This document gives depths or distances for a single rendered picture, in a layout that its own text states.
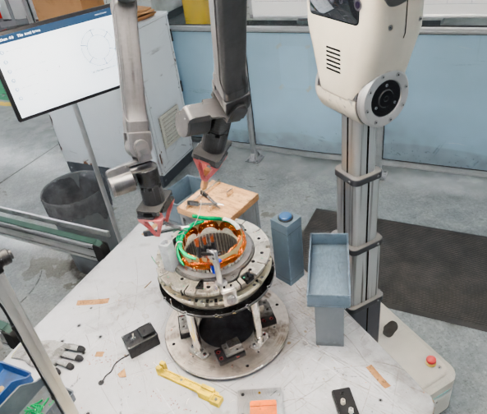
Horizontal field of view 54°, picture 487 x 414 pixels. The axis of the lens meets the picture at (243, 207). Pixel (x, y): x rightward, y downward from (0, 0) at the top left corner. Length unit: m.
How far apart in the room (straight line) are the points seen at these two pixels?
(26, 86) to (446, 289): 2.23
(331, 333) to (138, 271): 0.77
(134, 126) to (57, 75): 0.97
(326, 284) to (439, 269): 1.66
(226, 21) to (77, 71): 1.39
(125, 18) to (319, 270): 0.81
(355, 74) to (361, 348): 0.77
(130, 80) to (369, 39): 0.56
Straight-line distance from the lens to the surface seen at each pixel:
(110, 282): 1.84
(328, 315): 1.39
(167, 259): 1.29
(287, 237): 1.52
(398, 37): 1.23
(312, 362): 1.46
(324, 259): 1.39
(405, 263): 2.92
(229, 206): 1.56
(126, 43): 1.23
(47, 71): 2.13
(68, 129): 4.14
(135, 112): 1.22
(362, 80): 1.25
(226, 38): 0.86
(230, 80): 0.96
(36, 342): 1.20
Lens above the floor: 1.94
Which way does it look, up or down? 35 degrees down
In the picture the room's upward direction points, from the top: 8 degrees counter-clockwise
